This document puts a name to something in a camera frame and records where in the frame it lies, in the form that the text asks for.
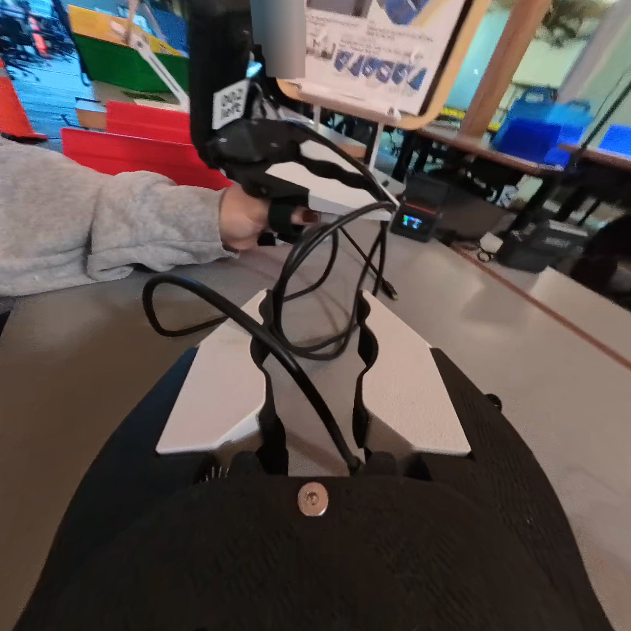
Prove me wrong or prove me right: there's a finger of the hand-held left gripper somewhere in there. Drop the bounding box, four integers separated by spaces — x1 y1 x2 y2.
295 128 399 207
265 163 399 222

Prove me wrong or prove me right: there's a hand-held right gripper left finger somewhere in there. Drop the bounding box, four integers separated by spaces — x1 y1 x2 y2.
155 289 289 476

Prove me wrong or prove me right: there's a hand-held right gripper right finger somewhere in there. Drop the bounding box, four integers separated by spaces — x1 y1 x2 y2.
351 289 472 476

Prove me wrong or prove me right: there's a thick black usb cable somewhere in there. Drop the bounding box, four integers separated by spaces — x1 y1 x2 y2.
142 273 365 476

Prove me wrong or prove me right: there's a thin black usb cable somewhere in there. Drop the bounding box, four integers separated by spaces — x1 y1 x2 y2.
270 199 400 361

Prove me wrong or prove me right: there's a person's left forearm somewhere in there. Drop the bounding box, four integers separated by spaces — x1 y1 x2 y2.
0 135 242 296

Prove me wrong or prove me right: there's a person's left hand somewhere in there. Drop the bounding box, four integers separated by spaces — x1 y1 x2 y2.
218 185 321 252

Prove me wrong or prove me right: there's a black device with display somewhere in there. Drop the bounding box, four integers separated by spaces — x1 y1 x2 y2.
389 173 443 243

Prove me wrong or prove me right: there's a red bin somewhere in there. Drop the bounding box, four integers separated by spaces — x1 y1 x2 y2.
106 100 193 146
61 127 232 190

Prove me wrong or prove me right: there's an instruction board on white stand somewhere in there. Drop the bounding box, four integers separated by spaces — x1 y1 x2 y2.
276 0 491 195

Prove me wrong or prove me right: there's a green and yellow bin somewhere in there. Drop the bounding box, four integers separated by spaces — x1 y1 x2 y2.
69 5 190 94

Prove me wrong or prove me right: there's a wooden desk with black legs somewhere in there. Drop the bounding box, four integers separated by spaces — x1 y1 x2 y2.
419 123 565 232
562 143 631 222

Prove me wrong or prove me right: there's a blue storage tote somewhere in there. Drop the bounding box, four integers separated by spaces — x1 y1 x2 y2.
492 86 595 166

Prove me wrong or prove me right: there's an orange traffic cone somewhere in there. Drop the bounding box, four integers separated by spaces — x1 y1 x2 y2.
0 58 48 144

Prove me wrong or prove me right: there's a small blue bin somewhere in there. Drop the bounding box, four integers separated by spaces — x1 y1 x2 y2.
598 123 631 158

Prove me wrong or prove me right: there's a wooden post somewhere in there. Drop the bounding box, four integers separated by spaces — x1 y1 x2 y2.
461 0 552 138

